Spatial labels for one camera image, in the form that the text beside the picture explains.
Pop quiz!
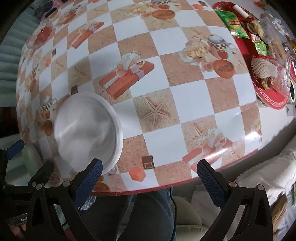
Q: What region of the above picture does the white roll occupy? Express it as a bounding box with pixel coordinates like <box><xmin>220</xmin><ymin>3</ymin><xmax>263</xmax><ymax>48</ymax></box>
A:
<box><xmin>232</xmin><ymin>4</ymin><xmax>249</xmax><ymax>18</ymax></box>

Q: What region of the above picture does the cream cushion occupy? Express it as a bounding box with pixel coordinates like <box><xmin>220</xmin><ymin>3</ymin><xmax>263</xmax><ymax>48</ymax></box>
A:
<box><xmin>172</xmin><ymin>196</ymin><xmax>210</xmax><ymax>241</ymax></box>

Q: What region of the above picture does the black cable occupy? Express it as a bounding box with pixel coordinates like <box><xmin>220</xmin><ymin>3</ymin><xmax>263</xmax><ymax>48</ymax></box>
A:
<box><xmin>169</xmin><ymin>187</ymin><xmax>178</xmax><ymax>241</ymax></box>

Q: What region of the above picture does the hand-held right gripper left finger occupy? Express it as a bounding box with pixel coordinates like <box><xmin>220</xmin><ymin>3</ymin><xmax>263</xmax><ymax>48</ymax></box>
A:
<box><xmin>25</xmin><ymin>159</ymin><xmax>103</xmax><ymax>241</ymax></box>

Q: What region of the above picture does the pale green ribbed sofa cover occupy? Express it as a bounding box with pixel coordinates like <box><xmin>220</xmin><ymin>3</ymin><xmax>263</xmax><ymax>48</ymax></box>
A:
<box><xmin>0</xmin><ymin>20</ymin><xmax>31</xmax><ymax>107</ymax></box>

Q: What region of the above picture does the red patterned plate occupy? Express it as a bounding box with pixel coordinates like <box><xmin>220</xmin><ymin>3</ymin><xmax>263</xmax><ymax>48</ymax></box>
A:
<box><xmin>289</xmin><ymin>58</ymin><xmax>296</xmax><ymax>82</ymax></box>

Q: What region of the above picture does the checkered printed tablecloth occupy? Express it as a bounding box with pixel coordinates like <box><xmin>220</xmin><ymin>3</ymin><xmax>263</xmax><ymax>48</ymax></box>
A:
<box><xmin>16</xmin><ymin>0</ymin><xmax>263</xmax><ymax>197</ymax></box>

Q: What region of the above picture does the white bowl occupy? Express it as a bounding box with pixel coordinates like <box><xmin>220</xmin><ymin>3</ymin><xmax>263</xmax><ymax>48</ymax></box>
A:
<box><xmin>53</xmin><ymin>91</ymin><xmax>123</xmax><ymax>175</ymax></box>

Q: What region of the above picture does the red round tray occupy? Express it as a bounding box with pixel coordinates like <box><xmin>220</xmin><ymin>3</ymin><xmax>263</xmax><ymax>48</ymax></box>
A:
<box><xmin>212</xmin><ymin>2</ymin><xmax>291</xmax><ymax>110</ymax></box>

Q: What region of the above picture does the small green snack packet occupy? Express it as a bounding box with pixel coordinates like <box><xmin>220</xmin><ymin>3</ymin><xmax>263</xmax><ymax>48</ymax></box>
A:
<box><xmin>254</xmin><ymin>41</ymin><xmax>269</xmax><ymax>57</ymax></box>

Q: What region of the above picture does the checked cloth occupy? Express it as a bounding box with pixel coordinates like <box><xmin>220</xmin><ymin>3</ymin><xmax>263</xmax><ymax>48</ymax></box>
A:
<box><xmin>78</xmin><ymin>195</ymin><xmax>97</xmax><ymax>212</ymax></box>

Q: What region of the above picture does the white foam fruit net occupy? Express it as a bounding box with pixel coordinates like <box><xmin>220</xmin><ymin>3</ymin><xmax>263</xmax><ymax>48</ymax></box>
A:
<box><xmin>251</xmin><ymin>57</ymin><xmax>278</xmax><ymax>82</ymax></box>

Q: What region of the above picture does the white fleece blanket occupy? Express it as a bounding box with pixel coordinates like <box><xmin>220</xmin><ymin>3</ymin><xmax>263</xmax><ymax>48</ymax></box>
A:
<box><xmin>192</xmin><ymin>142</ymin><xmax>296</xmax><ymax>241</ymax></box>

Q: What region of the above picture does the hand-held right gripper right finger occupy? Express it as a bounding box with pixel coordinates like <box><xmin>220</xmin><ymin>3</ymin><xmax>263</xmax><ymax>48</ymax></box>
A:
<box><xmin>196</xmin><ymin>159</ymin><xmax>275</xmax><ymax>241</ymax></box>

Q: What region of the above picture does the clear plastic snack bag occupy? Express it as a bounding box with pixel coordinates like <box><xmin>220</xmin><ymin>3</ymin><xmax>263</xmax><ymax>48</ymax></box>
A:
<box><xmin>260</xmin><ymin>13</ymin><xmax>293</xmax><ymax>59</ymax></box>

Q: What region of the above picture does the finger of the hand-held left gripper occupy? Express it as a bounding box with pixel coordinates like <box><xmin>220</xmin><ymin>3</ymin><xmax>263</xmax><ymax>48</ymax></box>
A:
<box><xmin>28</xmin><ymin>161</ymin><xmax>55</xmax><ymax>186</ymax></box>
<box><xmin>5</xmin><ymin>140</ymin><xmax>25</xmax><ymax>161</ymax></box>

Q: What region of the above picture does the person's jeans leg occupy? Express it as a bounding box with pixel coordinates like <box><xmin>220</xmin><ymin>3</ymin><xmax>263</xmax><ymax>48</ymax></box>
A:
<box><xmin>81</xmin><ymin>187</ymin><xmax>177</xmax><ymax>241</ymax></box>

